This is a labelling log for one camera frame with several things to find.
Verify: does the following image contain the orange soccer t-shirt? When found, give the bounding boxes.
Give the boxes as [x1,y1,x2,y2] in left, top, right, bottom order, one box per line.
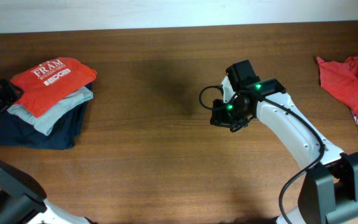
[11,57,97,118]

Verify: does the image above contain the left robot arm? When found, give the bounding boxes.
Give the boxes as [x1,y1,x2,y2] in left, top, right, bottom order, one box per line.
[0,79,94,224]

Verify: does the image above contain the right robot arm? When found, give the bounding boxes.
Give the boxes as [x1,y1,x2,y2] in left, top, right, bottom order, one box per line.
[210,60,358,223]

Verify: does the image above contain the dark navy folded garment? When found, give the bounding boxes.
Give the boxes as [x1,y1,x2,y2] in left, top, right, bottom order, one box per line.
[0,82,93,151]

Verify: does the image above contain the light grey folded shirt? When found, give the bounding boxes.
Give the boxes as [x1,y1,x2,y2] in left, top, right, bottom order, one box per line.
[7,86,93,136]

